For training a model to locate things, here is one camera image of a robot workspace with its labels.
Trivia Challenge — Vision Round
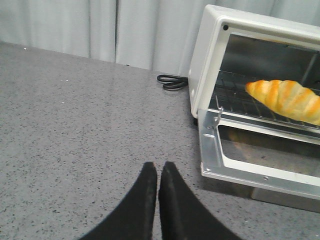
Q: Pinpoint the wire oven rack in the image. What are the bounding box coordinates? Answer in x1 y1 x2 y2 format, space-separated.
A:
208 70 320 130

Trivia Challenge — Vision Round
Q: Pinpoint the white Toshiba toaster oven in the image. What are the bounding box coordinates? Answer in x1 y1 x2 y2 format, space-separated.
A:
188 5 320 212

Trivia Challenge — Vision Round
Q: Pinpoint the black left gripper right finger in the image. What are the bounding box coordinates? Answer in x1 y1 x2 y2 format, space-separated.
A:
158 161 240 240

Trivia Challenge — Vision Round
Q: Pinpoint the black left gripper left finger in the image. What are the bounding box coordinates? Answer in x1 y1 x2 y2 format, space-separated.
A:
81 162 157 240

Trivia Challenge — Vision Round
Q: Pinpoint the grey curtain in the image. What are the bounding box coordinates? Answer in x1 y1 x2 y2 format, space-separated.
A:
0 0 320 78

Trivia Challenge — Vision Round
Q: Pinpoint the glass oven door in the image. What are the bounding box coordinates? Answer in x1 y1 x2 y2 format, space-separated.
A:
198 109 320 200

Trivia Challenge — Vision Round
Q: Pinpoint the black power cable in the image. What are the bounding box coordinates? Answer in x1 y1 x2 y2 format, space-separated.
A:
156 74 189 92

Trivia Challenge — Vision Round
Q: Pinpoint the orange croissant bread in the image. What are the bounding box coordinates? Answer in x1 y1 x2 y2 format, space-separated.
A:
245 79 320 126

